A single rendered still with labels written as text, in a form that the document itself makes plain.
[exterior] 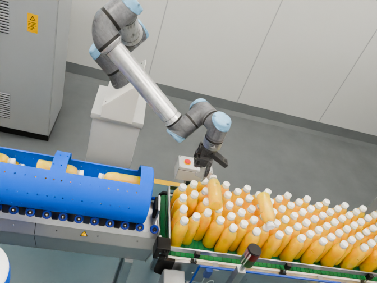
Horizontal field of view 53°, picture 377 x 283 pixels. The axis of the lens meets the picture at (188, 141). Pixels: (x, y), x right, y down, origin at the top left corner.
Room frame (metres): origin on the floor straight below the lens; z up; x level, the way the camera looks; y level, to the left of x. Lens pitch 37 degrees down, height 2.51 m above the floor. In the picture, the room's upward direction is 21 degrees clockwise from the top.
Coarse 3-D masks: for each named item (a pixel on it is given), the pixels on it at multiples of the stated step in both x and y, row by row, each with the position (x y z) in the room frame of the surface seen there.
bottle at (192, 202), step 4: (188, 196) 1.43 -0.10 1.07; (188, 200) 1.41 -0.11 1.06; (192, 200) 1.41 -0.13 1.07; (196, 200) 1.42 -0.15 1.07; (188, 204) 1.40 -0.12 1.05; (192, 204) 1.40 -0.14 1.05; (196, 204) 1.41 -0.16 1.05; (188, 208) 1.39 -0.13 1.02; (192, 208) 1.40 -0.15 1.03; (188, 212) 1.40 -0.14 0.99; (192, 212) 1.41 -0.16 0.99; (188, 216) 1.40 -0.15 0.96
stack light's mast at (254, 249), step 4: (252, 244) 1.11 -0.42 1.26; (256, 244) 1.11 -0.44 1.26; (248, 248) 1.08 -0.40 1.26; (252, 248) 1.09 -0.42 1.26; (256, 248) 1.09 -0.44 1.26; (260, 248) 1.10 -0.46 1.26; (252, 252) 1.07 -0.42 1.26; (256, 252) 1.07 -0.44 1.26; (260, 252) 1.08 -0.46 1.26; (256, 256) 1.06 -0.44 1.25; (240, 268) 1.08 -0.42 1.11; (244, 268) 1.08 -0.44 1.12
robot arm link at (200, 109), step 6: (192, 102) 1.51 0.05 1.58; (198, 102) 1.50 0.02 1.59; (204, 102) 1.51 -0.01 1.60; (192, 108) 1.48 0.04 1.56; (198, 108) 1.47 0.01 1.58; (204, 108) 1.47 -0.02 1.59; (210, 108) 1.47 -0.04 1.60; (192, 114) 1.45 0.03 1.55; (198, 114) 1.45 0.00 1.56; (204, 114) 1.44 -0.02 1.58; (210, 114) 1.44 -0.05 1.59; (198, 120) 1.44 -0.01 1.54; (204, 120) 1.43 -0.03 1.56; (198, 126) 1.44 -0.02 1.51
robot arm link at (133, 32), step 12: (120, 0) 1.49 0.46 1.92; (132, 0) 1.50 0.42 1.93; (108, 12) 1.45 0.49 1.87; (120, 12) 1.46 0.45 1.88; (132, 12) 1.50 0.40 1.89; (120, 24) 1.46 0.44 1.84; (132, 24) 1.60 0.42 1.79; (132, 36) 1.81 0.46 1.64; (144, 36) 2.01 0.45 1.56; (132, 48) 1.97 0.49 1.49
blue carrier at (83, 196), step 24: (0, 168) 1.05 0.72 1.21; (24, 168) 1.09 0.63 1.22; (96, 168) 1.37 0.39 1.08; (120, 168) 1.40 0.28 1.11; (144, 168) 1.34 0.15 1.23; (0, 192) 1.00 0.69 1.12; (24, 192) 1.03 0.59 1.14; (48, 192) 1.07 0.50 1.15; (72, 192) 1.10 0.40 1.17; (96, 192) 1.14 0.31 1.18; (120, 192) 1.18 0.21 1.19; (144, 192) 1.22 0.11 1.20; (96, 216) 1.12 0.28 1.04; (120, 216) 1.14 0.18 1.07; (144, 216) 1.17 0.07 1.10
